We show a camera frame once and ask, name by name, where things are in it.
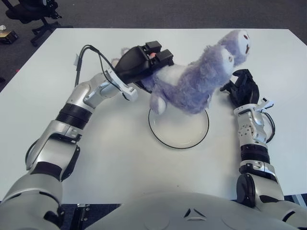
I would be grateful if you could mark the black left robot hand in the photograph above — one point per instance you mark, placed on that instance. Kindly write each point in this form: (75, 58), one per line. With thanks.
(134, 63)

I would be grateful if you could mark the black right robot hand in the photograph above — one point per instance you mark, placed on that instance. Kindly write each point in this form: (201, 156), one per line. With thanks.
(244, 91)

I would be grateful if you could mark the purple plush bunny doll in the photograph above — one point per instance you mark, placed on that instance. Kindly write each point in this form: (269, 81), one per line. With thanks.
(192, 83)

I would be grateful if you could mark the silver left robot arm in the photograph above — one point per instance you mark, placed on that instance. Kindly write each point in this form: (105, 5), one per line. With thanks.
(64, 124)

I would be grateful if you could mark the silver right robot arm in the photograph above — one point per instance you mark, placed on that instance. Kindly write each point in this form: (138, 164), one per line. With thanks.
(254, 134)

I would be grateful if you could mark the white plate with black rim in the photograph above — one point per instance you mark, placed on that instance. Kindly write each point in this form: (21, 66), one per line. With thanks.
(180, 129)

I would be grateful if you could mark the black office chair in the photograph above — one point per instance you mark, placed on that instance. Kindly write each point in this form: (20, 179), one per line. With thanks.
(31, 14)

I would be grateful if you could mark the grey metal table leg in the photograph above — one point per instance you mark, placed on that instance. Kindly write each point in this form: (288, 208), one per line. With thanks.
(298, 197)

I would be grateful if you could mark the yellow and black box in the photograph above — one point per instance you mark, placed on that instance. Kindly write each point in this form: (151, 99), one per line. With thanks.
(8, 37)

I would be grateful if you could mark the grey robot torso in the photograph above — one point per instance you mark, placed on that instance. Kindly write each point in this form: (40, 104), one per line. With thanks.
(192, 213)

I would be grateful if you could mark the white paper scrap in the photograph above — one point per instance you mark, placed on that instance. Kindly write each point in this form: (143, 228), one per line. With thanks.
(3, 27)

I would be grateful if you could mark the black metal bracket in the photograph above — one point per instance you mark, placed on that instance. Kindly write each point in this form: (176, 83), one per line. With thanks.
(82, 213)

